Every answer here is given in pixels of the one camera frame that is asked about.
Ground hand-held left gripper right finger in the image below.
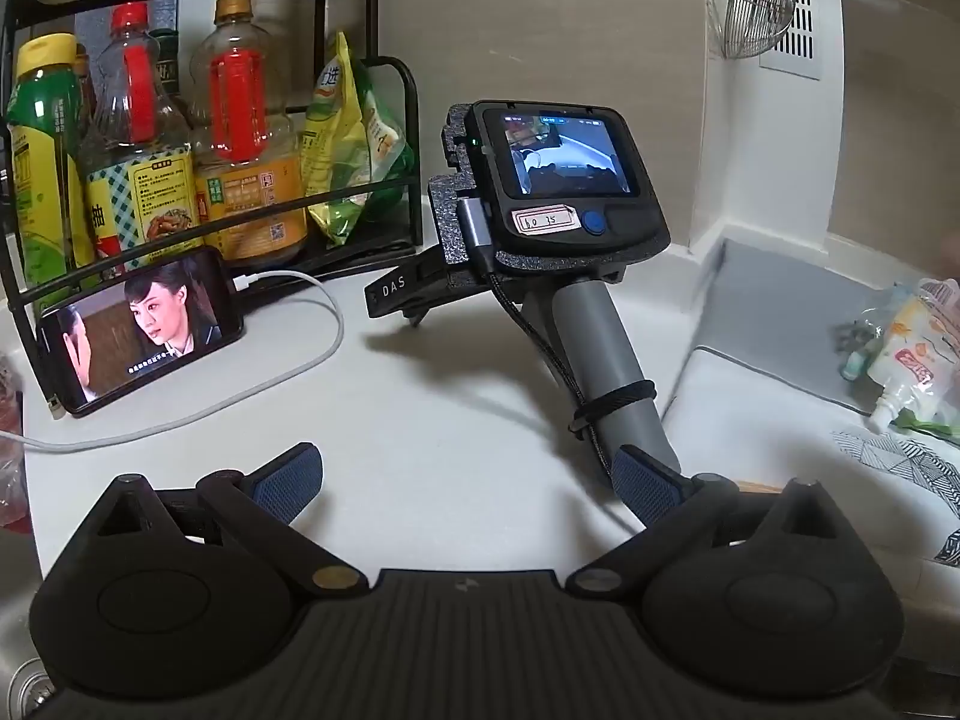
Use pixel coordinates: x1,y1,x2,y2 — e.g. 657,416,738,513
564,444,863,601

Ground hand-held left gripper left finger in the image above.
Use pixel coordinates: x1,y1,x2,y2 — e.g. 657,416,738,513
82,442,370,601

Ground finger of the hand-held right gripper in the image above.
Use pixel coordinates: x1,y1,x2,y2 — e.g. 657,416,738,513
365,246,458,331

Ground white spout pouch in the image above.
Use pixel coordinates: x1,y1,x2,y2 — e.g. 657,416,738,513
868,292,960,432

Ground white patterned mat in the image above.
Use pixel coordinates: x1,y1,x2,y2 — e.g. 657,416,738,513
660,349,960,571

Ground green snack bag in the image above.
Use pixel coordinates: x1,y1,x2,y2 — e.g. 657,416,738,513
352,60,415,218

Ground yellow-green snack bag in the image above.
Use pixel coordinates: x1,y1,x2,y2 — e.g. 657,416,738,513
300,31,376,245

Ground clear bottle yellow label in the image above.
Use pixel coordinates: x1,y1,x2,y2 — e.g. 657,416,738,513
187,0,310,263

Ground black smartphone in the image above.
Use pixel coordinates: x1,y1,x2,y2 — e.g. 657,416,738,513
36,244,245,415

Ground grey counter mat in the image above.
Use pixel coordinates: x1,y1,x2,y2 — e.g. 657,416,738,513
694,238,901,417

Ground clear bottle checkered label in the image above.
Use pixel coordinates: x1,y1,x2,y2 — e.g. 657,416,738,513
79,4,202,263

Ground clear bag red contents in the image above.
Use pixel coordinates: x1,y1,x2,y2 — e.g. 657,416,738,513
0,360,35,533

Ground dark bottle green cap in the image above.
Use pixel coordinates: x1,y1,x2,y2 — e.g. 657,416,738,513
148,28,188,121

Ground steel sink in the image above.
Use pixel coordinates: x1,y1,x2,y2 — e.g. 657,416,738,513
0,532,61,720

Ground green bottle yellow cap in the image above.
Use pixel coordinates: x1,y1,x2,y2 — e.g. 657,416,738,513
6,34,98,293

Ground white charging cable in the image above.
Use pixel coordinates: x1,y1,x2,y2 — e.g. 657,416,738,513
0,270,346,455

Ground steel wire strainer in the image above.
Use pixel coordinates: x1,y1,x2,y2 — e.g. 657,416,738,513
705,0,796,61

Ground white wall vent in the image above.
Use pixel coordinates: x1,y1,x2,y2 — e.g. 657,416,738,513
757,0,841,80

